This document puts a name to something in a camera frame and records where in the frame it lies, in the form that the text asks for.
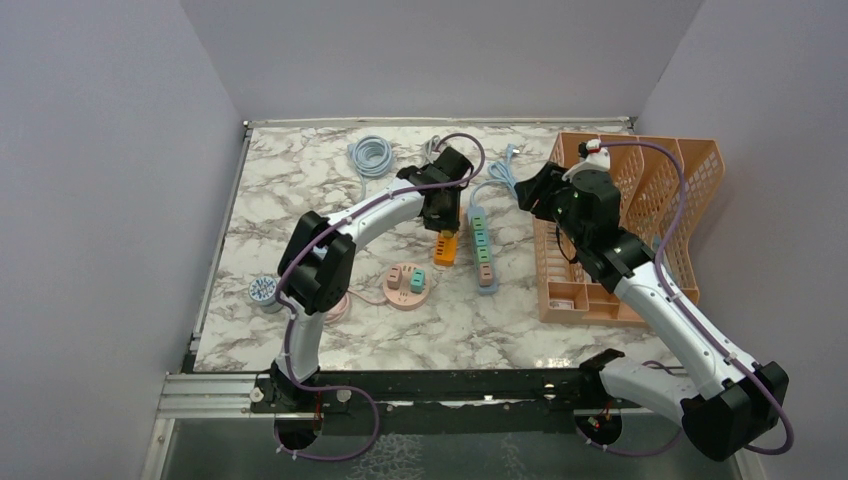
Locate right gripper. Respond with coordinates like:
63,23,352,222
517,161,590,249

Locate teal plug adapter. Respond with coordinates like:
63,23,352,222
409,268,426,294
473,229,490,248

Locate pink plug adapter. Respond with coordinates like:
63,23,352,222
386,265,403,290
478,262,496,287

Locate teal plug adapter front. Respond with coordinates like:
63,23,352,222
409,268,426,294

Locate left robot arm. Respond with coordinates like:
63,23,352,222
274,147,473,411

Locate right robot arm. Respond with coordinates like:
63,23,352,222
515,162,794,461

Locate orange power strip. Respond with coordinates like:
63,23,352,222
433,233,459,267

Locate pink round power strip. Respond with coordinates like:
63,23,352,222
382,262,432,311

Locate blue long power strip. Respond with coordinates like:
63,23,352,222
467,206,499,295

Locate orange plastic file rack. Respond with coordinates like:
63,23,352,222
533,134,725,328

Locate blue patterned round tin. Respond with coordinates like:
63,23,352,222
248,275,282,314

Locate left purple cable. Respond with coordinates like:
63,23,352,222
272,132,487,463

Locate purple cable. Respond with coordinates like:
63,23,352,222
574,139,795,458
272,132,487,463

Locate blue cable bundle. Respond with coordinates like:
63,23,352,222
468,144,531,208

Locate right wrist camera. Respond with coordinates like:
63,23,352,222
562,139,611,181

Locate blue coiled cable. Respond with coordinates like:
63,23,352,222
347,134,395,200

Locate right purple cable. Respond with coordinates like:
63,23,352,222
574,139,795,458

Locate pink coiled cable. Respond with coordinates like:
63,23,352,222
324,288,389,326

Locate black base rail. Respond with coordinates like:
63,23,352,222
158,368,737,439

